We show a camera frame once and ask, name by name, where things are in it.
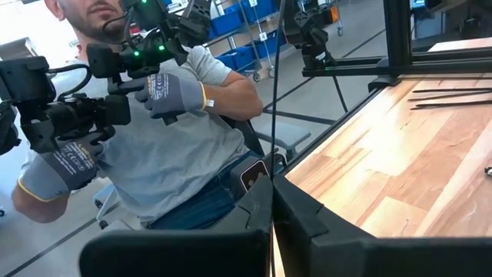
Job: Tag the blue storage bin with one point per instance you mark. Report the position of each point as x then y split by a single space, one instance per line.
269 44
261 9
227 23
238 57

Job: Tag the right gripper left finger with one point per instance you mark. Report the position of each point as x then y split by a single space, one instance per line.
173 254

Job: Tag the black aluminium table frame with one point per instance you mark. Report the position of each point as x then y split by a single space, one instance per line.
397 38

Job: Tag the white chair base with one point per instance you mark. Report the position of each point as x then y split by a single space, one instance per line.
105 200

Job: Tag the black connector with white label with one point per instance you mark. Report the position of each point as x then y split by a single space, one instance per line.
489 171

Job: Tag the metal shelf cart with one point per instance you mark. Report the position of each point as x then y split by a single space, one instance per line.
256 77

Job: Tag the person's hand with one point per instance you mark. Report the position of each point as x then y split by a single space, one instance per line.
73 165
169 96

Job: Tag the grey stool seat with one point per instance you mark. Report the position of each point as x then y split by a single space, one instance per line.
284 134

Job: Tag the smartphone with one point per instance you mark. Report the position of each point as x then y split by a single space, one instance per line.
253 175

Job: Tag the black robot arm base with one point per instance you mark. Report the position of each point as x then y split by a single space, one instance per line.
315 42

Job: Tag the black office chair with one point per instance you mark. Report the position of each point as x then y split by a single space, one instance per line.
246 134

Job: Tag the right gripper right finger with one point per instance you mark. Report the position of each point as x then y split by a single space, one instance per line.
365 257

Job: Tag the person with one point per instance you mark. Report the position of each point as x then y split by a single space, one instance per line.
161 161

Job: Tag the orange cart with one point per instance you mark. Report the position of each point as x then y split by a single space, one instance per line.
333 13

